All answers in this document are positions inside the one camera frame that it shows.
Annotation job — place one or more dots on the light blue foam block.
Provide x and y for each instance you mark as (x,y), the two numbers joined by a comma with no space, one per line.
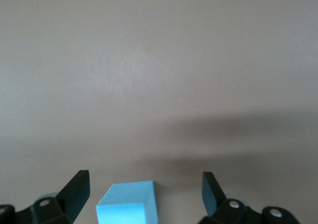
(121,211)

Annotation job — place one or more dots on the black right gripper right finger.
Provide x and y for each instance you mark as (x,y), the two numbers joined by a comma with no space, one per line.
(211,194)

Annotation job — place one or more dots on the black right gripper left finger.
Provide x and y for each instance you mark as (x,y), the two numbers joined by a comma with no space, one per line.
(72,196)

